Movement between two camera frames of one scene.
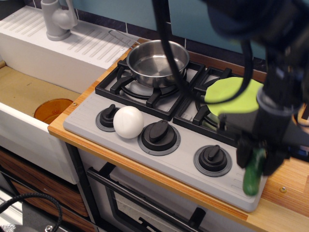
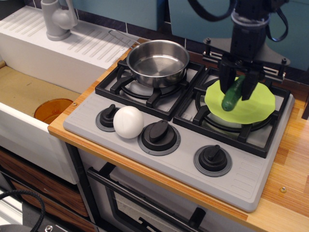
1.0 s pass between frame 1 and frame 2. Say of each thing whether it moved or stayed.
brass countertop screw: stayed
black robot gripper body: moved
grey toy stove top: stayed
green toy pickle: moved
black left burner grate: stayed
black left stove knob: stayed
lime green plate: stayed
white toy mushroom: stayed
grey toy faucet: stayed
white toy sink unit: stayed
